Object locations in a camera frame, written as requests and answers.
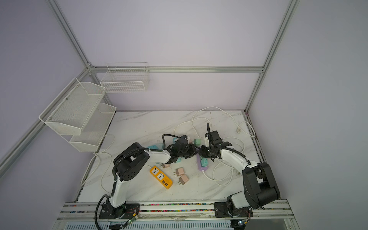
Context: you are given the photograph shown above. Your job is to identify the orange power strip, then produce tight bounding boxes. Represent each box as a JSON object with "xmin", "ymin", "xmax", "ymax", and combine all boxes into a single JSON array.
[{"xmin": 149, "ymin": 166, "xmax": 173, "ymax": 189}]

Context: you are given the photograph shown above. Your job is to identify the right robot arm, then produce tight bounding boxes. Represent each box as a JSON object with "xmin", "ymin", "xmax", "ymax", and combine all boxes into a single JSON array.
[{"xmin": 199, "ymin": 131, "xmax": 280, "ymax": 209}]

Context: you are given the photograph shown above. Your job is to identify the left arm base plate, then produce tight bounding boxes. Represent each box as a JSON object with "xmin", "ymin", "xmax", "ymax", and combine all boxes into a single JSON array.
[{"xmin": 98, "ymin": 203, "xmax": 140, "ymax": 219}]

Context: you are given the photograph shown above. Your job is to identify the green charger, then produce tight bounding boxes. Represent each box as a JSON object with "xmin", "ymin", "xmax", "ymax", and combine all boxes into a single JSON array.
[{"xmin": 193, "ymin": 139, "xmax": 201, "ymax": 146}]

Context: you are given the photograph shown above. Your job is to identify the white wire basket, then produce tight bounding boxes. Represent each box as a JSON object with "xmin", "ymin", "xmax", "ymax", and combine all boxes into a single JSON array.
[{"xmin": 100, "ymin": 62, "xmax": 150, "ymax": 94}]

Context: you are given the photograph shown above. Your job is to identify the purple power strip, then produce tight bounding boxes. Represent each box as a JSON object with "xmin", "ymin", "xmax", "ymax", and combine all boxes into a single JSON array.
[{"xmin": 196, "ymin": 155, "xmax": 209, "ymax": 172}]

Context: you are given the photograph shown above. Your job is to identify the teal mountain-shaped power strip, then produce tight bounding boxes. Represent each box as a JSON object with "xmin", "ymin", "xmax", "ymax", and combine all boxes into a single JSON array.
[{"xmin": 147, "ymin": 145, "xmax": 162, "ymax": 151}]

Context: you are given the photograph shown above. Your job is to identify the lower white mesh shelf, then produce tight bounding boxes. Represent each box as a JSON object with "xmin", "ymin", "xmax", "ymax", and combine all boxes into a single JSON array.
[{"xmin": 69, "ymin": 103, "xmax": 116, "ymax": 152}]

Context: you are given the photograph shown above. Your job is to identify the white mesh shelf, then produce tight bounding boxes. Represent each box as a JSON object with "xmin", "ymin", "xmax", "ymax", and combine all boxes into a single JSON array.
[
  {"xmin": 39, "ymin": 78, "xmax": 106, "ymax": 136},
  {"xmin": 69, "ymin": 103, "xmax": 116, "ymax": 152}
]

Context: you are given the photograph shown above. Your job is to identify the teal strip white cable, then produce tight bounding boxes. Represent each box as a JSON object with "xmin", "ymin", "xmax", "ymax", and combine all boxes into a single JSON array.
[{"xmin": 172, "ymin": 106, "xmax": 256, "ymax": 139}]

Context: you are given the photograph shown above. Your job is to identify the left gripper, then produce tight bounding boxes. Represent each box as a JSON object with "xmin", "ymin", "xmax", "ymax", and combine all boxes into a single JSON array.
[{"xmin": 179, "ymin": 144, "xmax": 200, "ymax": 160}]

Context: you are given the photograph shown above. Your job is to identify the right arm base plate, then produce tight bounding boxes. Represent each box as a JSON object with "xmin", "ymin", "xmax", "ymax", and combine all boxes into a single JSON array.
[{"xmin": 214, "ymin": 201, "xmax": 254, "ymax": 219}]

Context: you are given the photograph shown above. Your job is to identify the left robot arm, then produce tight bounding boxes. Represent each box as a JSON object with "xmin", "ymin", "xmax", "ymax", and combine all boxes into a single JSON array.
[{"xmin": 104, "ymin": 135, "xmax": 200, "ymax": 213}]

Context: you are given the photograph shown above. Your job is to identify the upper white mesh shelf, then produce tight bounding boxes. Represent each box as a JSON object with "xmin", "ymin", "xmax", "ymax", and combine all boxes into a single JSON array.
[{"xmin": 39, "ymin": 78, "xmax": 106, "ymax": 136}]

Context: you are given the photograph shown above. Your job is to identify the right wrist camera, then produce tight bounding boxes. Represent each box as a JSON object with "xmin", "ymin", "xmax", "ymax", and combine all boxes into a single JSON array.
[{"xmin": 204, "ymin": 122, "xmax": 212, "ymax": 147}]

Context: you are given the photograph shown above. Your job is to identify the aluminium frame rails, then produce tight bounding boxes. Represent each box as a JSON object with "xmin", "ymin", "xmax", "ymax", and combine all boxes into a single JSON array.
[{"xmin": 0, "ymin": 0, "xmax": 301, "ymax": 230}]

